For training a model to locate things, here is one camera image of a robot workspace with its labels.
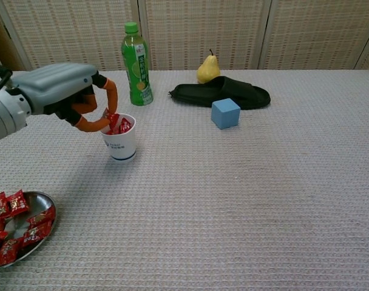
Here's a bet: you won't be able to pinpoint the white woven tablecloth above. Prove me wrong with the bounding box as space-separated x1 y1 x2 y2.
0 69 369 291

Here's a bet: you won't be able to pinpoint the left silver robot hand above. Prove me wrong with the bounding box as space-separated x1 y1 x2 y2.
11 62 119 133

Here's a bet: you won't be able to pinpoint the round silver metal plate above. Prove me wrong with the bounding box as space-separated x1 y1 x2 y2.
0 190 58 270

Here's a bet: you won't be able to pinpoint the black slipper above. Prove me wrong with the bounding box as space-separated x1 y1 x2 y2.
168 75 271 110

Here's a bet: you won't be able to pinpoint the brown wooden board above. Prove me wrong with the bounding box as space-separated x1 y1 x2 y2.
0 0 24 72

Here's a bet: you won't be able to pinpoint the yellow pear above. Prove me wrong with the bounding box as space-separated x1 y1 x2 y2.
197 49 221 84

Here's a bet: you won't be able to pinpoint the light blue foam cube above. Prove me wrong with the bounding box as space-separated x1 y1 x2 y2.
211 98 242 130

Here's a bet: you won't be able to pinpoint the red candy packets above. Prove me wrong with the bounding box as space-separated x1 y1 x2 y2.
0 190 56 269

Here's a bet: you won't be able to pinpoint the green plastic drink bottle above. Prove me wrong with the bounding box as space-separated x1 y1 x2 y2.
121 21 154 107

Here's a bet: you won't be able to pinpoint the white paper cup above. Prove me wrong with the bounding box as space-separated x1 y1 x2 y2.
100 113 137 164

